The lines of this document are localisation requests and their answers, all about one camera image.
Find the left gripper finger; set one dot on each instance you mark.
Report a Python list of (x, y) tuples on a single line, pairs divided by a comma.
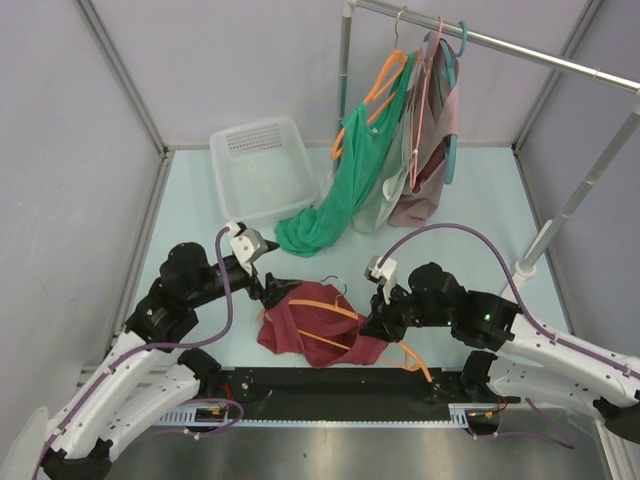
[(268, 246), (274, 290)]

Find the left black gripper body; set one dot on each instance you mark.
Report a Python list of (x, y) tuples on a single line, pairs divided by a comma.
[(237, 279)]

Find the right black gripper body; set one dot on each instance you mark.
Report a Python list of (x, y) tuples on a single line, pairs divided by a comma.
[(405, 310)]

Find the red tank top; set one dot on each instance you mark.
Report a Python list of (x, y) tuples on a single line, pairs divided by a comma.
[(320, 325)]

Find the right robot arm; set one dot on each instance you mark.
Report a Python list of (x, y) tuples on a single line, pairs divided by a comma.
[(512, 354)]

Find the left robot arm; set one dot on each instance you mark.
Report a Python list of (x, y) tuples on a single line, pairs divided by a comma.
[(150, 370)]

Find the pink hanger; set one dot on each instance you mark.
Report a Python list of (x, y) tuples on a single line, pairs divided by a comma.
[(421, 100)]

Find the orange hanger with green shirt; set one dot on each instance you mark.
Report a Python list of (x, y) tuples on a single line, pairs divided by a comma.
[(372, 100)]

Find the teal hanger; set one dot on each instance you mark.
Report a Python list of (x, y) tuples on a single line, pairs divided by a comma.
[(441, 118)]

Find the white plastic basket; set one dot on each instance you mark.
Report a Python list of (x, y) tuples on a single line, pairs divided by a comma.
[(262, 171)]

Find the metal clothes rack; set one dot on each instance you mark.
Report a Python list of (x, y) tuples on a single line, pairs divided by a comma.
[(525, 268)]

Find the white hanging garment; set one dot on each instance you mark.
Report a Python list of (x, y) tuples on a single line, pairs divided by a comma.
[(389, 183)]

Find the green hanging shirt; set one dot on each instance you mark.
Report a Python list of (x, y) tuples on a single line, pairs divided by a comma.
[(361, 150)]

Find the mauve hanging garment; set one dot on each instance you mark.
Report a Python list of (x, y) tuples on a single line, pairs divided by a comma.
[(414, 208)]

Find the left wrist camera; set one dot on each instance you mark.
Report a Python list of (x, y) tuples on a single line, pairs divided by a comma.
[(247, 245)]

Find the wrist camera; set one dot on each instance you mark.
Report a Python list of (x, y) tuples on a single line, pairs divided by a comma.
[(383, 272), (247, 245)]

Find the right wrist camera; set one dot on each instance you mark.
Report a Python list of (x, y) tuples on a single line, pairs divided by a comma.
[(383, 272)]

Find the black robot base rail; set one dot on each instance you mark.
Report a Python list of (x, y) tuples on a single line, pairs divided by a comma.
[(345, 395)]

